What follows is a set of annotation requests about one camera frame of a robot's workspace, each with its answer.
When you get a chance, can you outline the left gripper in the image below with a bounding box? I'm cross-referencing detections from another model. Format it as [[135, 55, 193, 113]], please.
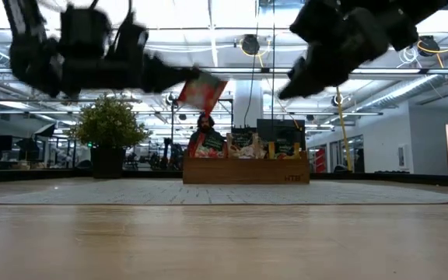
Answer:
[[60, 54, 202, 96]]

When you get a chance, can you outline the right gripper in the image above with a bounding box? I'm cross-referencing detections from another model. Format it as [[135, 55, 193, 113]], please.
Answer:
[[277, 7, 390, 100]]

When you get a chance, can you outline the brown vanilla tea bag sachet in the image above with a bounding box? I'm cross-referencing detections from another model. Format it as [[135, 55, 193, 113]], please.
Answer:
[[226, 131, 268, 159]]

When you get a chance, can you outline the wooden compartment tray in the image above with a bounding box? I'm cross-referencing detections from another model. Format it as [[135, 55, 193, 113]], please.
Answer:
[[182, 150, 310, 185]]

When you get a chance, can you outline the person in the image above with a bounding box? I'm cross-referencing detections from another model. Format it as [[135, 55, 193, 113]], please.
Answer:
[[188, 112, 225, 143]]

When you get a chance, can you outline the red object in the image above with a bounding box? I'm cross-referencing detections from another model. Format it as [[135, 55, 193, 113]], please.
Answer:
[[315, 147, 326, 173]]

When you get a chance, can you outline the green potted artificial plant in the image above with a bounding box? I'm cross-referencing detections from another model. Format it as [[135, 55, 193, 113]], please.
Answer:
[[68, 93, 151, 179]]

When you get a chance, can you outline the black metal frame stand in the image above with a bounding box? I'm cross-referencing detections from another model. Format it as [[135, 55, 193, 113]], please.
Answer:
[[169, 95, 235, 156]]

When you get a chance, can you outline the yellow cable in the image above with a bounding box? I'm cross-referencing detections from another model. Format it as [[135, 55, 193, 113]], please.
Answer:
[[334, 87, 353, 172]]

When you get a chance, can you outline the black ceiling cable reel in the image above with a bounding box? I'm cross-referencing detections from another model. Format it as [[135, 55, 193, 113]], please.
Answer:
[[240, 33, 262, 56], [417, 34, 441, 58]]

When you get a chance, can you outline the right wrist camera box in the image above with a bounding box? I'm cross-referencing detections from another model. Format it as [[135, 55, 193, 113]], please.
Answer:
[[289, 0, 348, 44]]

